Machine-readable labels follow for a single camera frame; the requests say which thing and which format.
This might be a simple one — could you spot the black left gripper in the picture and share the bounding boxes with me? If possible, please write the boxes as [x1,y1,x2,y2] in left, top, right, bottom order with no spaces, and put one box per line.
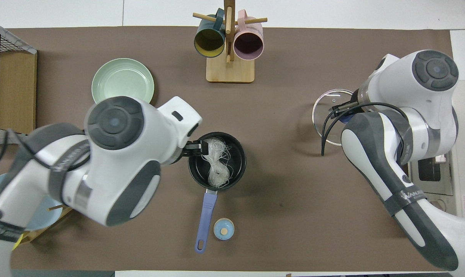
[177,140,205,157]

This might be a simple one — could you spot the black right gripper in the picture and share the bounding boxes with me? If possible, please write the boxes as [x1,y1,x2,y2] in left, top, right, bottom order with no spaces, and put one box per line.
[328,96,365,119]

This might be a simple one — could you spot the glass lid with blue knob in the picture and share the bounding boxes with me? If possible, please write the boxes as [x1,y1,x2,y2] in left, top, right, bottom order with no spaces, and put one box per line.
[312,89,358,147]

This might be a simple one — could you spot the white vermicelli bundle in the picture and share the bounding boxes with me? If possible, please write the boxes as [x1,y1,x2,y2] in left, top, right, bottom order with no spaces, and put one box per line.
[201,137,233,189]

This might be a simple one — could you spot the pale green plate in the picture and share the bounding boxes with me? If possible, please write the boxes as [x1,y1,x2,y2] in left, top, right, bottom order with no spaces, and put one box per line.
[92,58,155,105]

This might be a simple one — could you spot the light blue plate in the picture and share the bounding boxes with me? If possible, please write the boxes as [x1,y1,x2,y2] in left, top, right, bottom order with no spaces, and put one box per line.
[0,173,63,231]

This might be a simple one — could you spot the wooden plate rack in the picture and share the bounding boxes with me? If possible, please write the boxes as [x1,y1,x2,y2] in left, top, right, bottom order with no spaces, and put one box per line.
[13,204,74,245]

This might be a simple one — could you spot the brown table mat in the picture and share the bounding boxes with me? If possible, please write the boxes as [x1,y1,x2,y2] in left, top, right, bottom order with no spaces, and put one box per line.
[0,26,465,272]

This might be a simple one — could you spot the wooden mug tree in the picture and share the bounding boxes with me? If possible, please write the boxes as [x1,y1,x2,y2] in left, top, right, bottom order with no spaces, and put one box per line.
[193,0,268,83]

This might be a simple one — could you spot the small blue jar cork stopper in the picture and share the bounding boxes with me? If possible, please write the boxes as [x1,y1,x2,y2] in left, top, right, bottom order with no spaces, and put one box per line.
[213,218,235,240]

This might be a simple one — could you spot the dark teal mug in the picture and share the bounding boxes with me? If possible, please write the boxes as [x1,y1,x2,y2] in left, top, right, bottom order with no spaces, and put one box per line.
[194,8,226,58]

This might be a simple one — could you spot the pink mug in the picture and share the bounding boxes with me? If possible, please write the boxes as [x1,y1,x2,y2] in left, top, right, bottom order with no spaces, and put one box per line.
[233,10,264,61]

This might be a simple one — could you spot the beige toaster oven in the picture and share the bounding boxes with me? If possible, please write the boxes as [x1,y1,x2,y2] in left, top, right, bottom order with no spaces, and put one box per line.
[407,150,465,220]

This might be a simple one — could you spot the black pot with blue handle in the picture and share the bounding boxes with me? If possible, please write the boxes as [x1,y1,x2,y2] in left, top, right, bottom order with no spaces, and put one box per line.
[188,132,247,254]

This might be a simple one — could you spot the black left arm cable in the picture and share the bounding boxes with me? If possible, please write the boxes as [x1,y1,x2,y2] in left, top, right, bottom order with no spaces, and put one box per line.
[0,129,63,181]

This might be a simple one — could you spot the wooden shelf with wire mesh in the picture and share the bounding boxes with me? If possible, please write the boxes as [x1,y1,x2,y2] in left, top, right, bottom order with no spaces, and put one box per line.
[0,18,38,145]

